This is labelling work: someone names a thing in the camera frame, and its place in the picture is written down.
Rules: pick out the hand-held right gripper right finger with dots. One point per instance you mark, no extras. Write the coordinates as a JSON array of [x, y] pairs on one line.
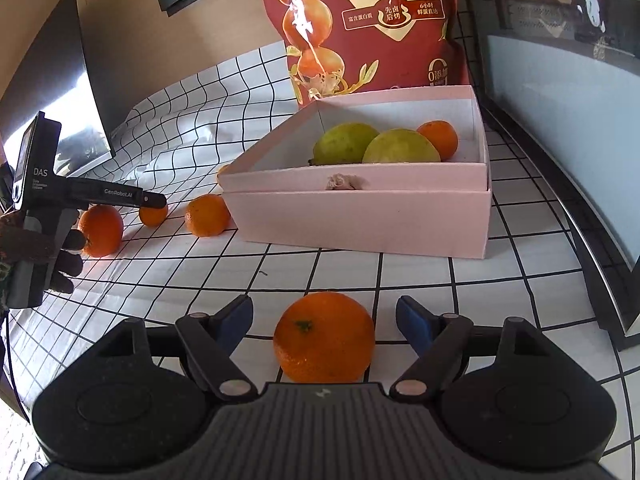
[[415, 322]]

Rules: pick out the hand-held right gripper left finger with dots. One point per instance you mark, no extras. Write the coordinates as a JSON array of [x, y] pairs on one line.
[[235, 322]]

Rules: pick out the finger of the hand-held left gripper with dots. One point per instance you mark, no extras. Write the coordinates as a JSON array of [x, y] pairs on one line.
[[155, 201]]

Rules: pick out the small orange mandarin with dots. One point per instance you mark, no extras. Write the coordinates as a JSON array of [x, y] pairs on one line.
[[153, 216]]

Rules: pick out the pink cardboard box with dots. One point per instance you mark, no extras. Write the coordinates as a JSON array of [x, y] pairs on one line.
[[360, 220]]

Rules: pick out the green pear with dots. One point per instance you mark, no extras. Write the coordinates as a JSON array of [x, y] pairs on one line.
[[345, 143], [400, 147]]

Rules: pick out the person's left hand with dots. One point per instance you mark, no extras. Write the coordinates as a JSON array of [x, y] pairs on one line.
[[22, 242]]

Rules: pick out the white black-grid tablecloth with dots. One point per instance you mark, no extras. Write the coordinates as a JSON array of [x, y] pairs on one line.
[[200, 110]]

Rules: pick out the glass-panel computer case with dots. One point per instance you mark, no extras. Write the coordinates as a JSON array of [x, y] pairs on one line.
[[575, 135]]

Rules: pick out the red snack bag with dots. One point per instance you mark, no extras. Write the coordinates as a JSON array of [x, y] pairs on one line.
[[380, 35]]

